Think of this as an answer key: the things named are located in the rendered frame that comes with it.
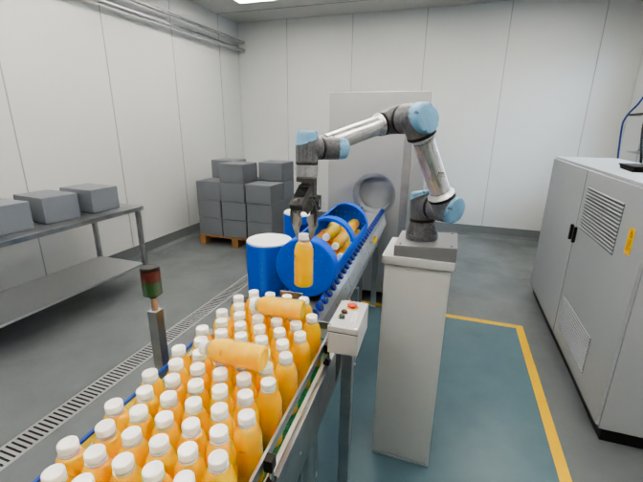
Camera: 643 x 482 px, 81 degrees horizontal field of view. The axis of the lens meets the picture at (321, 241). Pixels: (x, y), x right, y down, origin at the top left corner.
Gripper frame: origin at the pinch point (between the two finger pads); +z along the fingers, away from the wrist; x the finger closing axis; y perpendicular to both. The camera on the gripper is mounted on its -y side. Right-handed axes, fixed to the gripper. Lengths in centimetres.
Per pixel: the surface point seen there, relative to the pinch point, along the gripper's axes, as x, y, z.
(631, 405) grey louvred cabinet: -148, 110, 105
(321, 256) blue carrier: 6.0, 33.1, 17.4
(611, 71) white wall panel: -219, 539, -133
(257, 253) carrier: 60, 69, 32
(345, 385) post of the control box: -18, -2, 53
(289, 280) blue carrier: 21.3, 32.6, 30.8
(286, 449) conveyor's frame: -14, -43, 47
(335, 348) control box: -16.5, -11.5, 33.7
